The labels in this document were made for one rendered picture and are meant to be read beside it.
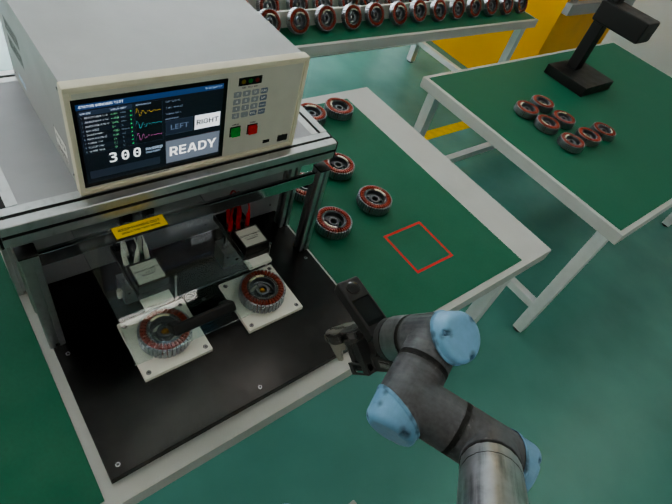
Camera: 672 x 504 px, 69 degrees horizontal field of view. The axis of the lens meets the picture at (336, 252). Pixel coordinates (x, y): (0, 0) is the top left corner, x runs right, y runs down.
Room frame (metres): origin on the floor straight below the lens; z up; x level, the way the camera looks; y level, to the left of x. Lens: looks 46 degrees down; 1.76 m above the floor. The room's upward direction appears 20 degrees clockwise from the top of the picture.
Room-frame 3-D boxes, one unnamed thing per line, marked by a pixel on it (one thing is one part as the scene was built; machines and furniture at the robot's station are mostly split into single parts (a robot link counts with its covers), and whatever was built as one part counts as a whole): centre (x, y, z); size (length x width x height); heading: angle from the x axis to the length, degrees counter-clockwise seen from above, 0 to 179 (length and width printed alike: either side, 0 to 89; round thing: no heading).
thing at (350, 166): (1.33, 0.09, 0.77); 0.11 x 0.11 x 0.04
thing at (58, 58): (0.83, 0.46, 1.22); 0.44 x 0.39 x 0.20; 141
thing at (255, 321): (0.71, 0.14, 0.78); 0.15 x 0.15 x 0.01; 51
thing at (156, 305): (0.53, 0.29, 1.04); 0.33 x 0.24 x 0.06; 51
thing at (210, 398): (0.63, 0.22, 0.76); 0.64 x 0.47 x 0.02; 141
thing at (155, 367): (0.53, 0.29, 0.78); 0.15 x 0.15 x 0.01; 51
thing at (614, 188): (2.60, -1.12, 0.38); 1.85 x 1.10 x 0.75; 141
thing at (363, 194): (1.22, -0.06, 0.77); 0.11 x 0.11 x 0.04
